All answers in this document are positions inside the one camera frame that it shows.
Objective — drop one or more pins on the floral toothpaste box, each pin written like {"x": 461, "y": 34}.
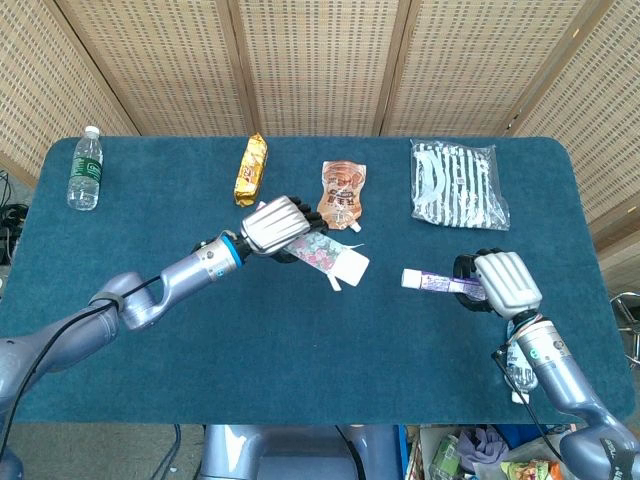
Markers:
{"x": 340, "y": 262}

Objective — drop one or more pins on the orange spout pouch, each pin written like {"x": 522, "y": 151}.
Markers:
{"x": 342, "y": 195}

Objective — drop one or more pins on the purple crumpled cloth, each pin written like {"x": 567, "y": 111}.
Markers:
{"x": 482, "y": 447}

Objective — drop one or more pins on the blue table cloth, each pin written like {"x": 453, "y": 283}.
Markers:
{"x": 320, "y": 360}

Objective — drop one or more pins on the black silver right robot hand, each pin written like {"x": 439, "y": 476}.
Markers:
{"x": 510, "y": 285}

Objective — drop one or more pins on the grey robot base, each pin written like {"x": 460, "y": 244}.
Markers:
{"x": 295, "y": 455}

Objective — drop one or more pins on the green label water bottle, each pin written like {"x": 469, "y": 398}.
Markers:
{"x": 85, "y": 172}

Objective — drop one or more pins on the purple white toothpaste tube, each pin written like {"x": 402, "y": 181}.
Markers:
{"x": 435, "y": 282}

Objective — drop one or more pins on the golden snack packet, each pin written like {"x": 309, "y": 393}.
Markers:
{"x": 250, "y": 170}

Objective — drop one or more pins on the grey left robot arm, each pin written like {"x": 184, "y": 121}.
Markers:
{"x": 150, "y": 300}

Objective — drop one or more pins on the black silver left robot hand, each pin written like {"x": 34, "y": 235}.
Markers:
{"x": 275, "y": 225}

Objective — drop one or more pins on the blue label water bottle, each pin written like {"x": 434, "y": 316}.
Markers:
{"x": 520, "y": 375}

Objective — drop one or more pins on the chrome stool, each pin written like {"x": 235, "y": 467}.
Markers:
{"x": 629, "y": 315}

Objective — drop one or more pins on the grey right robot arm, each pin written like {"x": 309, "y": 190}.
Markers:
{"x": 565, "y": 380}

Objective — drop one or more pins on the green plastic bottle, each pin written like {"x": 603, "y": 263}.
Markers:
{"x": 445, "y": 457}

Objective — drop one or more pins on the green orange snack bag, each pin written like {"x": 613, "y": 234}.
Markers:
{"x": 530, "y": 471}

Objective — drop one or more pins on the black white striped bag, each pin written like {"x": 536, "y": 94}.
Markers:
{"x": 457, "y": 185}

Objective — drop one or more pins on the bamboo screen panel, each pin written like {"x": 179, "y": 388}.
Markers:
{"x": 600, "y": 130}
{"x": 170, "y": 65}
{"x": 320, "y": 65}
{"x": 40, "y": 85}
{"x": 475, "y": 65}

